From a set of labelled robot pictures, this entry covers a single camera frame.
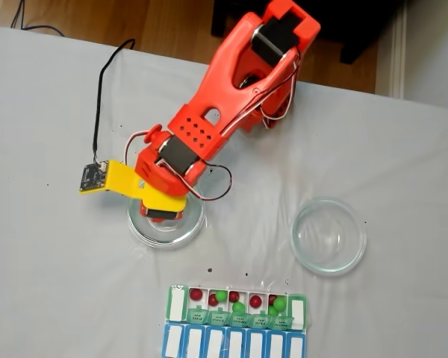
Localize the weekly pill organizer box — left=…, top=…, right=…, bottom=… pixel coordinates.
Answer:
left=161, top=283, right=314, bottom=358

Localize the clear glass dish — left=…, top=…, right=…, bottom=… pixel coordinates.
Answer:
left=290, top=196, right=368, bottom=277
left=126, top=193, right=206, bottom=251

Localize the white tablecloth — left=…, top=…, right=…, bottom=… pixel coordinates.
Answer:
left=0, top=25, right=448, bottom=358

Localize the dark wooden furniture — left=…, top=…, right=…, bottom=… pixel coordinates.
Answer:
left=211, top=0, right=410, bottom=65

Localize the white door trim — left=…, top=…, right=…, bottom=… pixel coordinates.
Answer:
left=390, top=0, right=410, bottom=100

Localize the camera board in yellow mount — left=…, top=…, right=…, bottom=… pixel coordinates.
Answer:
left=78, top=159, right=140, bottom=198

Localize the black camera cable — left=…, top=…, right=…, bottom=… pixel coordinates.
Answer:
left=92, top=38, right=136, bottom=167

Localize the thin black floor cable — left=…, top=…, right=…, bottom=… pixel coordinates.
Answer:
left=10, top=0, right=66, bottom=37

